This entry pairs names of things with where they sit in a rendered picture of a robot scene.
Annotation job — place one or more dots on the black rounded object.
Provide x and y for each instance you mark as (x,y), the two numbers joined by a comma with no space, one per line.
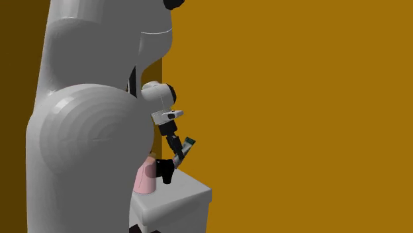
(165,170)

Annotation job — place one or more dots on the white toilet tank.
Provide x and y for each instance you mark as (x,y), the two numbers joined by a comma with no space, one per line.
(175,198)

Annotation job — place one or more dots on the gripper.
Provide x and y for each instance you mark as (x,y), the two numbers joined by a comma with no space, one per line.
(167,128)

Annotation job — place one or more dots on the grey tube with green cap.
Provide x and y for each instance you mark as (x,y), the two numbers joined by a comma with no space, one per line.
(187,146)

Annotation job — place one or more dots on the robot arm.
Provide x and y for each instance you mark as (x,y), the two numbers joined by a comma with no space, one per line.
(90,135)

